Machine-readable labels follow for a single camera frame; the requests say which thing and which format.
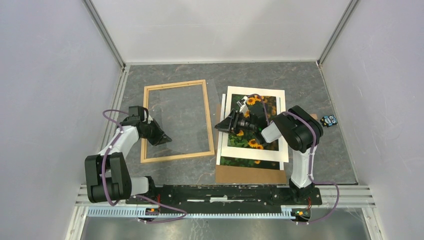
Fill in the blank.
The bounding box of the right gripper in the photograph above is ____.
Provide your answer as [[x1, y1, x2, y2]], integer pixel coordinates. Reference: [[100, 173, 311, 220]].
[[214, 109, 256, 136]]

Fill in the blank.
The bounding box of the wooden picture frame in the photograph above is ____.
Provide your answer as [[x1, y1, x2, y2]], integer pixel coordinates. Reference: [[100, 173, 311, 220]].
[[140, 79, 216, 164]]

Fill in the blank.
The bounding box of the white photo mat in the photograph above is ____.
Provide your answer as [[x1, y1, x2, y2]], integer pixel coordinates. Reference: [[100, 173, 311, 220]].
[[220, 86, 289, 163]]

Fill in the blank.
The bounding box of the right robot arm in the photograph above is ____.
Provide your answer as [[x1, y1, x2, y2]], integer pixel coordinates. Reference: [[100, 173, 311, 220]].
[[214, 105, 324, 204]]

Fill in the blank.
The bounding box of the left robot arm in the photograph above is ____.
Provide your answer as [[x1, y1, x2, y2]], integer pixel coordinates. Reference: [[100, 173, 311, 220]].
[[84, 105, 172, 206]]

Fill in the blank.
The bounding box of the sunflower photo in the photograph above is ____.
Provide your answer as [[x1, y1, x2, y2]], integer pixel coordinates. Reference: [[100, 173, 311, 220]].
[[220, 94, 285, 170]]

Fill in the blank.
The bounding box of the brown backing board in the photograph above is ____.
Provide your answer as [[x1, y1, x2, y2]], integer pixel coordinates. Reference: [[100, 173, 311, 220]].
[[215, 105, 288, 185]]

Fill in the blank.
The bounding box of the black blue toy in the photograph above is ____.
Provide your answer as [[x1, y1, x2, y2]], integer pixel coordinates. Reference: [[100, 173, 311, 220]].
[[320, 114, 338, 128]]

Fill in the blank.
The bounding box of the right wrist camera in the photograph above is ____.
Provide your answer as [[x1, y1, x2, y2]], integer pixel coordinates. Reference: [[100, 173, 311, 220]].
[[236, 95, 250, 118]]

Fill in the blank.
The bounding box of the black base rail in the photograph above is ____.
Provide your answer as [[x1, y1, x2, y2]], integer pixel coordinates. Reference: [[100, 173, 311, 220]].
[[125, 184, 323, 222]]

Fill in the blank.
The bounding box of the white slotted cable duct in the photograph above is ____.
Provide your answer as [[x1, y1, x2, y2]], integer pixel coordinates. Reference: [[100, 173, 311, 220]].
[[87, 206, 308, 220]]

